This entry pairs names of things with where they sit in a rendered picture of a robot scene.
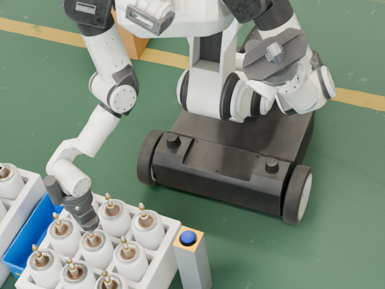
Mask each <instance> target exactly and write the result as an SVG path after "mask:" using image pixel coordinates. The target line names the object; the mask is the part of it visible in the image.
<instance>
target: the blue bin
mask: <svg viewBox="0 0 385 289"><path fill-rule="evenodd" d="M63 209H64V207H63V206H60V205H59V206H56V205H53V203H52V201H51V199H50V197H49V195H48V192H47V193H46V194H45V195H44V196H43V198H42V200H41V201H40V203H39V204H38V205H37V207H36V208H35V210H34V212H33V213H32V215H31V216H30V217H29V219H28V220H27V222H26V223H25V225H24V226H23V228H22V229H21V231H20V232H19V234H18V235H17V237H16V238H15V240H14V241H13V243H12V244H11V246H10V247H9V249H8V250H7V252H6V253H5V255H4V256H3V258H2V262H3V264H5V265H7V267H8V268H9V270H10V271H11V273H12V274H13V275H14V276H15V278H16V279H19V278H20V276H21V274H22V273H23V271H24V269H25V268H26V266H27V262H28V259H29V257H30V255H31V254H32V253H33V252H34V251H33V250H32V245H33V244H35V245H37V246H38V247H40V245H41V243H42V242H43V240H44V238H45V237H46V235H47V231H48V228H49V226H50V225H51V223H52V222H54V221H55V219H53V213H54V212H56V213H57V214H58V215H60V214H61V212H62V210H63Z"/></svg>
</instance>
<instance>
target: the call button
mask: <svg viewBox="0 0 385 289"><path fill-rule="evenodd" d="M181 239H182V241H183V242H184V243H191V242H192V241H194V239H195V235H194V233H193V232H192V231H184V232H183V233H182V234H181Z"/></svg>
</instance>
